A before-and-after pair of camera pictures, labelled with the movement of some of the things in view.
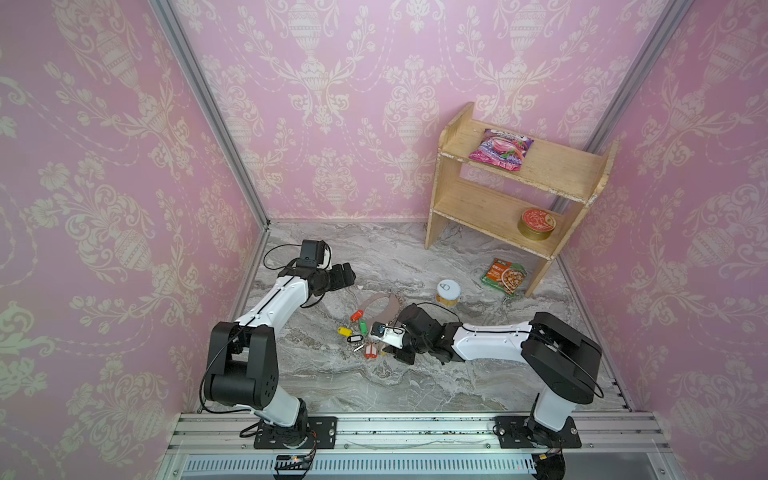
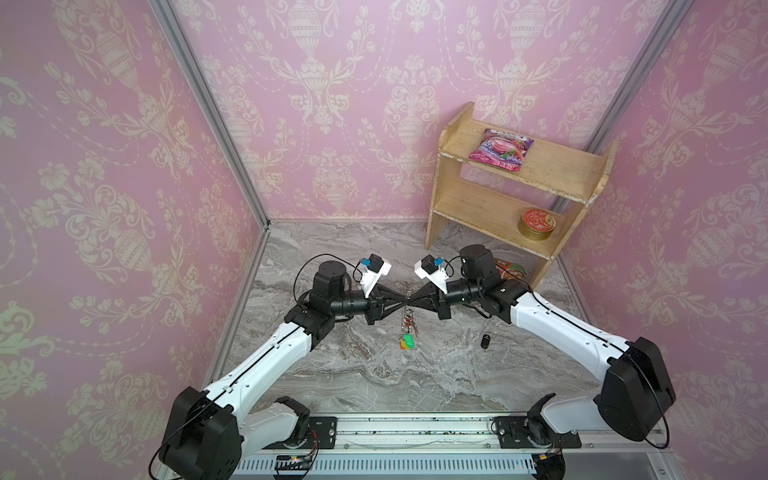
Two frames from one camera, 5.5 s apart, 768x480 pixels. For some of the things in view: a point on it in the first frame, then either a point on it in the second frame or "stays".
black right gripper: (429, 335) to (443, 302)
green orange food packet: (505, 276) stays
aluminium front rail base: (614, 446) stays
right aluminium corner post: (651, 48) stays
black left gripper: (339, 281) to (376, 304)
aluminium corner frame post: (216, 112) stays
